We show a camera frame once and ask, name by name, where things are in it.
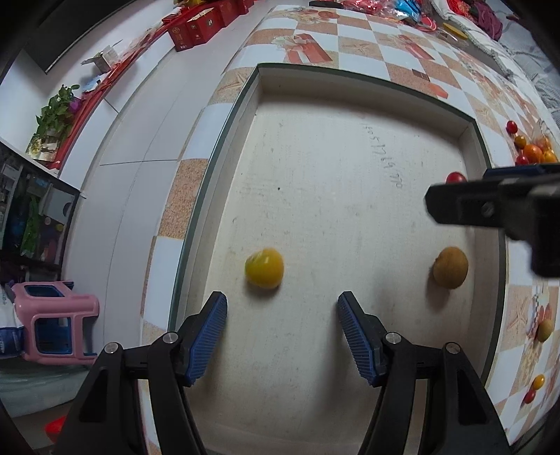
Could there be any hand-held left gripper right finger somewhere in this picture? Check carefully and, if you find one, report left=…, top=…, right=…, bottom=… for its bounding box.
left=337, top=291, right=512, bottom=455

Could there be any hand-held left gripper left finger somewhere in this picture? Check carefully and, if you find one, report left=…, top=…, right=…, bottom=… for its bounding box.
left=51, top=291, right=229, bottom=455

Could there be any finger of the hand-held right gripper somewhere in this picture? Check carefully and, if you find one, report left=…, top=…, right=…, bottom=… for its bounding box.
left=425, top=176, right=560, bottom=277
left=483, top=163, right=560, bottom=179

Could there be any yellow cherry tomato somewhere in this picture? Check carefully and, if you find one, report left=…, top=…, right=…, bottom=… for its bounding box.
left=244, top=248, right=285, bottom=290

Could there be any shallow white cardboard tray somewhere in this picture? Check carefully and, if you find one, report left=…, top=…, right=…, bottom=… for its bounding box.
left=168, top=63, right=508, bottom=455

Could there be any clear glass bowl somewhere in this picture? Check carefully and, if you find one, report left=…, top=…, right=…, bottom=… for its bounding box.
left=534, top=120, right=559, bottom=152

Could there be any white covered sofa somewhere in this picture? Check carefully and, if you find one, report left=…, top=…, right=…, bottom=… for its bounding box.
left=431, top=0, right=560, bottom=132

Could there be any pink plastic stool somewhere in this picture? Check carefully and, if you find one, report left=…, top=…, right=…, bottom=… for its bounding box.
left=13, top=282, right=100, bottom=364

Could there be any yellow round lid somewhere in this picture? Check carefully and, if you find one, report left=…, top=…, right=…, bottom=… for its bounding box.
left=443, top=22, right=470, bottom=41

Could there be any purple cloth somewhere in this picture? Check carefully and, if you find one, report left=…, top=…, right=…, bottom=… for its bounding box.
left=470, top=0, right=504, bottom=41

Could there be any blue snack packet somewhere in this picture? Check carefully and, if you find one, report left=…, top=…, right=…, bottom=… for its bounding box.
left=393, top=0, right=423, bottom=22

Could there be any white plastic bag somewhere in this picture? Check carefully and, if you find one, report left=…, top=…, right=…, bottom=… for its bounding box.
left=0, top=284, right=25, bottom=360

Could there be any black open shelf unit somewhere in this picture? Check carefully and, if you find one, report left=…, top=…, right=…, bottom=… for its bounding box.
left=0, top=141, right=82, bottom=273

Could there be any red snack packets bag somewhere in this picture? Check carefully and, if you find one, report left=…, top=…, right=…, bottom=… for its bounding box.
left=341, top=0, right=397, bottom=13

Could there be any red table runner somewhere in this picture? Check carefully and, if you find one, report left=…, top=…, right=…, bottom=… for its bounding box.
left=51, top=17, right=176, bottom=172

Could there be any green potted plant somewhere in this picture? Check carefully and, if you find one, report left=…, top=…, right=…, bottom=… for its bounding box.
left=36, top=84, right=83, bottom=141

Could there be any open cardboard box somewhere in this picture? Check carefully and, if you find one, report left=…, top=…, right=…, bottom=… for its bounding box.
left=82, top=40, right=124, bottom=74

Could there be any red gift box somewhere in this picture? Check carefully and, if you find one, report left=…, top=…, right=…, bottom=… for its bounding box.
left=186, top=8, right=220, bottom=44
left=216, top=0, right=255, bottom=26
left=167, top=17, right=194, bottom=52

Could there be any black television screen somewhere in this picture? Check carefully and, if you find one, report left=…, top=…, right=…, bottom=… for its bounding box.
left=26, top=0, right=180, bottom=73

